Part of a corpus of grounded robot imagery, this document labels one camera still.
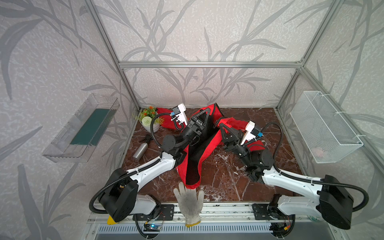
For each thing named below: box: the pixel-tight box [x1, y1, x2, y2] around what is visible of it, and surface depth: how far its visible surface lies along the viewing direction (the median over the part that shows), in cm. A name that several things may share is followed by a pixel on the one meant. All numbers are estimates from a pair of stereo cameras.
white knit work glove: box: [173, 182, 205, 227], surface depth 78 cm
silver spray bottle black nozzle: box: [132, 136, 151, 161], surface depth 95 cm
